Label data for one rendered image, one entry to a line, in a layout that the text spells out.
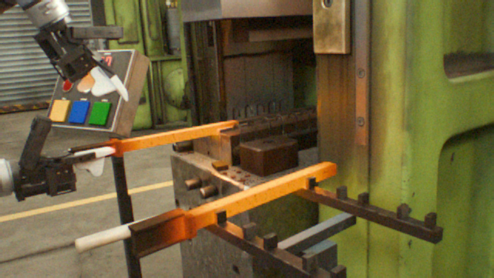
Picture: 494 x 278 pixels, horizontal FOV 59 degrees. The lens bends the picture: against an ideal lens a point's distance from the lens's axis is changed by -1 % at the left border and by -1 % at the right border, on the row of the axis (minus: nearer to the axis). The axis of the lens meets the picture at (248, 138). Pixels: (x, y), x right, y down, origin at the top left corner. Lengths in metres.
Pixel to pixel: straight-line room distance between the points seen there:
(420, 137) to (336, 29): 0.27
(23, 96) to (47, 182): 7.95
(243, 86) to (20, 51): 7.65
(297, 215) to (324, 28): 0.44
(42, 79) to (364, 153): 8.20
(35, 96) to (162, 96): 3.60
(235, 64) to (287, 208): 0.53
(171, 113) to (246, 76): 4.58
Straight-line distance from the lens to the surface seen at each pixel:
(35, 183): 0.99
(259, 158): 0.98
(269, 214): 1.01
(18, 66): 8.87
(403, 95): 0.87
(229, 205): 0.72
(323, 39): 0.95
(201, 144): 1.20
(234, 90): 1.37
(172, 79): 5.85
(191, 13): 1.16
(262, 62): 1.43
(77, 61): 0.96
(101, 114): 1.45
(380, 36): 0.89
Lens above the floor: 1.25
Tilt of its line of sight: 14 degrees down
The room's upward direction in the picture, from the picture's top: 3 degrees counter-clockwise
